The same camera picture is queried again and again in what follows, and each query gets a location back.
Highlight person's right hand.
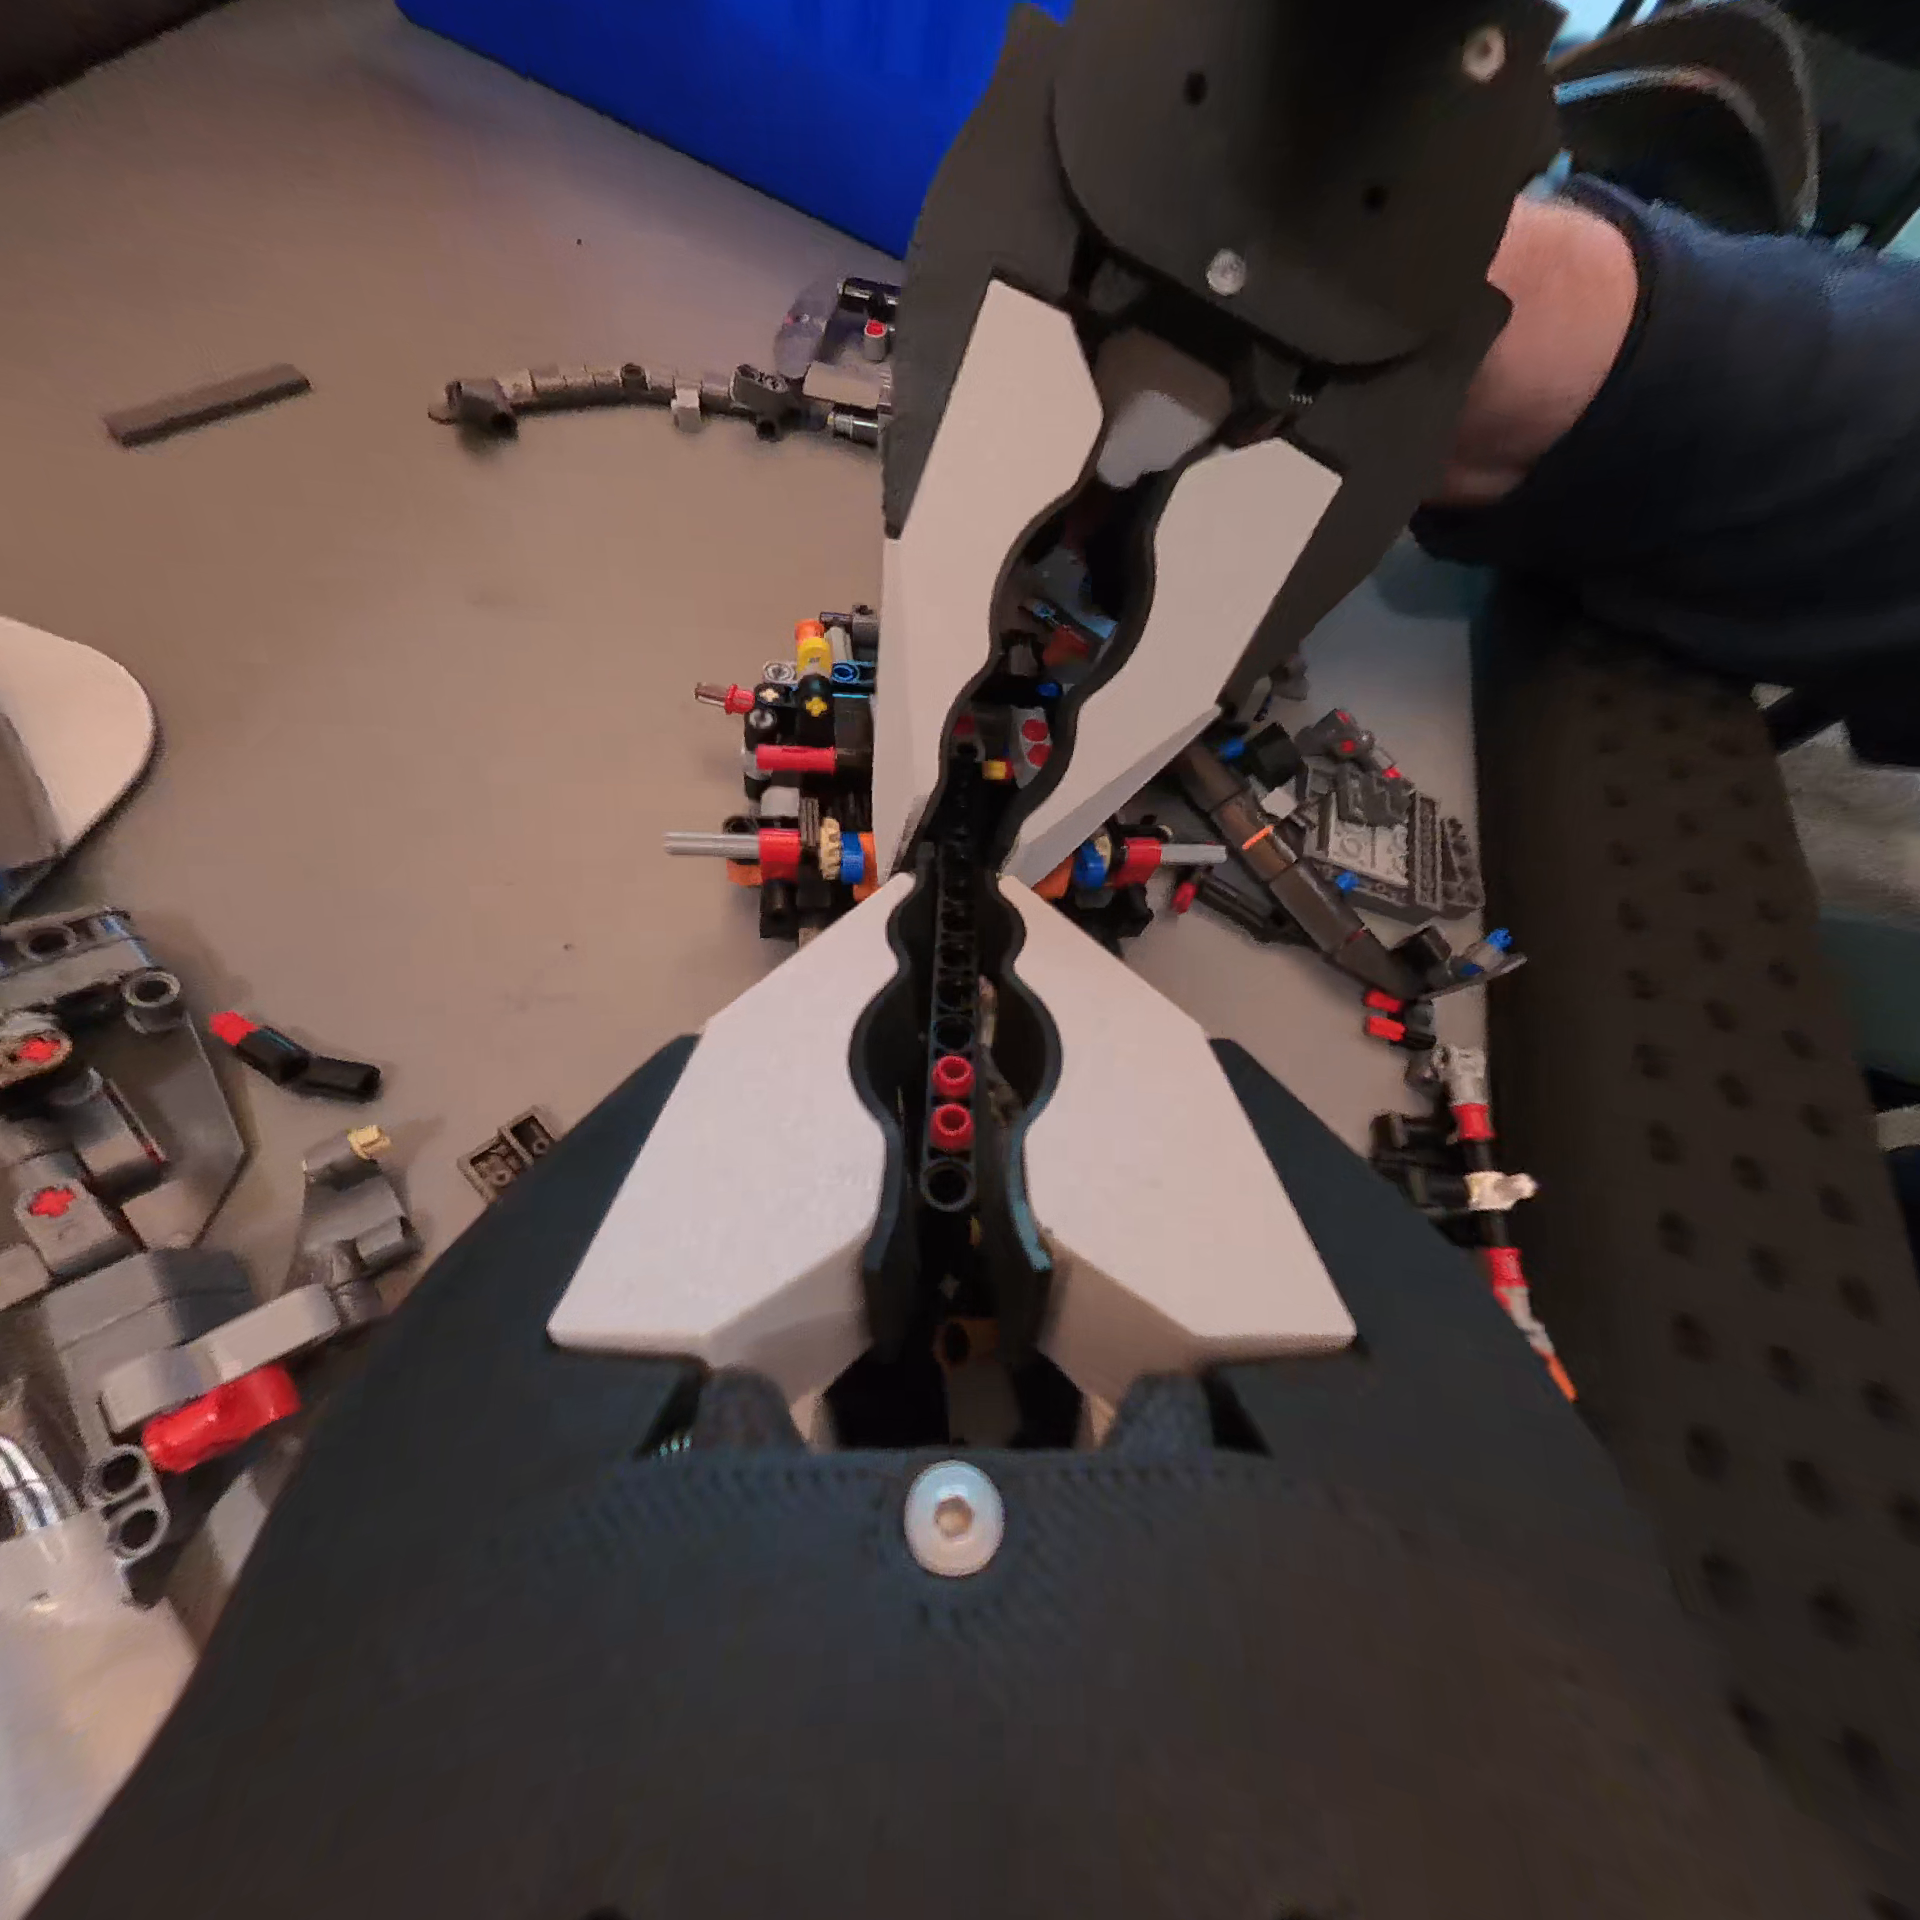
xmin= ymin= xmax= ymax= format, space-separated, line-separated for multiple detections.
xmin=1438 ymin=196 xmax=1640 ymax=506

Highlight clear bag of lego parts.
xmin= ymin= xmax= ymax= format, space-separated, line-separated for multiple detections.
xmin=0 ymin=1396 xmax=201 ymax=1920

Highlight black lego connector red axle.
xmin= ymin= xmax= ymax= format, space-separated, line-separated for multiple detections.
xmin=207 ymin=1008 xmax=387 ymax=1107

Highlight black office chair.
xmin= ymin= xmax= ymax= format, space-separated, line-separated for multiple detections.
xmin=1552 ymin=0 xmax=1920 ymax=250

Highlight black lego axle assembly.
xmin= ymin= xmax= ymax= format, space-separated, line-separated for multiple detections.
xmin=1369 ymin=1046 xmax=1541 ymax=1321

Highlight small grey lego connector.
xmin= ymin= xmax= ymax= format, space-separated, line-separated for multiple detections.
xmin=299 ymin=1122 xmax=424 ymax=1321

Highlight white lamp base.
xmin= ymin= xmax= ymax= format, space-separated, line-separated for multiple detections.
xmin=0 ymin=616 xmax=159 ymax=878

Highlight long black curved lego assembly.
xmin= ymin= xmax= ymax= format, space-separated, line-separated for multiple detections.
xmin=1169 ymin=718 xmax=1534 ymax=1008

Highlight person's right forearm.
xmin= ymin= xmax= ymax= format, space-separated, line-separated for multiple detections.
xmin=1413 ymin=175 xmax=1920 ymax=766

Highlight dark grey flat lego tile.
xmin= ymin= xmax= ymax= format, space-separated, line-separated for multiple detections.
xmin=103 ymin=362 xmax=313 ymax=448

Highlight grey curved lego chain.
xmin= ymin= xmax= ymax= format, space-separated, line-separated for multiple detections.
xmin=427 ymin=356 xmax=800 ymax=440

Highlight grey black lego fender assembly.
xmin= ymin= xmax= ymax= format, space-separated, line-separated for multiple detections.
xmin=771 ymin=273 xmax=904 ymax=448

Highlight blue plastic bin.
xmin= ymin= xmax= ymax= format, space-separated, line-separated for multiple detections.
xmin=393 ymin=0 xmax=1077 ymax=260

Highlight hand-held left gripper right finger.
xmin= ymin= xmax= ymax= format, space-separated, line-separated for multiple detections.
xmin=990 ymin=868 xmax=1359 ymax=1448

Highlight small black lego piece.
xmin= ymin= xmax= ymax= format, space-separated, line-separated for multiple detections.
xmin=457 ymin=1104 xmax=562 ymax=1202

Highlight grey lego assembly red axles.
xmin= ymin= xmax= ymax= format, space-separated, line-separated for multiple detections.
xmin=0 ymin=903 xmax=424 ymax=1569

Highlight lego car chassis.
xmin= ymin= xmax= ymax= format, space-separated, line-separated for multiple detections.
xmin=663 ymin=516 xmax=1235 ymax=1370

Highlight grey square lego frame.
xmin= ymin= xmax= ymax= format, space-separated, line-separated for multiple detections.
xmin=1296 ymin=764 xmax=1487 ymax=922

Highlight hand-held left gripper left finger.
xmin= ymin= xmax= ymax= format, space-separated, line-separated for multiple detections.
xmin=548 ymin=874 xmax=919 ymax=1448

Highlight small blue red lego piece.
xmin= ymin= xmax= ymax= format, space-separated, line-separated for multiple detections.
xmin=1487 ymin=1245 xmax=1580 ymax=1405

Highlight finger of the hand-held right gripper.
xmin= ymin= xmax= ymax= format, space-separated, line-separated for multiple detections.
xmin=1002 ymin=436 xmax=1344 ymax=886
xmin=876 ymin=275 xmax=1104 ymax=872

